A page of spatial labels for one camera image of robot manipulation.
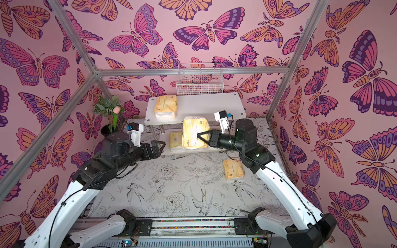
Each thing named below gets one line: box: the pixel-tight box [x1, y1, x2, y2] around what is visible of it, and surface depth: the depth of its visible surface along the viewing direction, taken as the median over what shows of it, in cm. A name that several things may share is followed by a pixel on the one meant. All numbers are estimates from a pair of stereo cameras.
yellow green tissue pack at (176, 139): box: [169, 131, 183, 148], surface depth 99 cm
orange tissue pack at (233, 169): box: [223, 158, 245, 181], surface depth 91 cm
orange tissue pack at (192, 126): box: [181, 116, 210, 149], surface depth 62 cm
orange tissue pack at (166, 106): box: [154, 94, 178, 119], surface depth 75 cm
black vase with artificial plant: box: [93, 95, 126, 138], surface depth 90 cm
